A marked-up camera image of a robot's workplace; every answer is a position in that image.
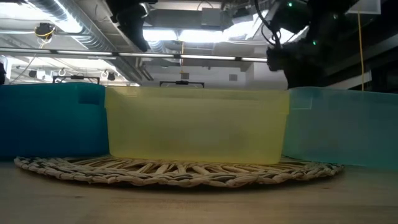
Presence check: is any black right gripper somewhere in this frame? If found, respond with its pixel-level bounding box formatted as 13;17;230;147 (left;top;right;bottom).
266;40;326;90

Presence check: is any light teal translucent bin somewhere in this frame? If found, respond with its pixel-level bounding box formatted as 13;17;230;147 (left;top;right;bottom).
282;86;398;171

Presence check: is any white ceiling panel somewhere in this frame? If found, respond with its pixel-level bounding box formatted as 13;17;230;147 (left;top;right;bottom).
347;0;382;15

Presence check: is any grey ceiling junction box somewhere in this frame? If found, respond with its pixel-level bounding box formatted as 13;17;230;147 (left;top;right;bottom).
201;7;223;27

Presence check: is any yellow translucent plastic bin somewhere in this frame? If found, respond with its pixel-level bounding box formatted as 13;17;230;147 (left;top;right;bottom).
104;86;290;165

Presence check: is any long ceiling light bar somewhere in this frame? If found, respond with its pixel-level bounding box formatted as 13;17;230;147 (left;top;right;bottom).
0;47;269;63

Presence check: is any round woven placemat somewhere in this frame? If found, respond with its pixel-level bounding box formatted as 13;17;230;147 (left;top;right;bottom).
14;154;345;189

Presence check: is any blue plastic bin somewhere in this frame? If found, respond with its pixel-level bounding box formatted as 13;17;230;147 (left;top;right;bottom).
0;82;109;160

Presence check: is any yellow hanging extension cable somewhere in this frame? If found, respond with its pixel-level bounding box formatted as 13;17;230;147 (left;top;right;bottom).
356;11;365;92

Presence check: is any black rectangular frame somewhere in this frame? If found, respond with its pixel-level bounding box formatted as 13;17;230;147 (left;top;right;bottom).
159;80;205;90
52;75;101;85

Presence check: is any yellow cable coil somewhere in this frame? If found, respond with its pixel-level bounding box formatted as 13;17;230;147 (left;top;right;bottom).
34;22;57;41

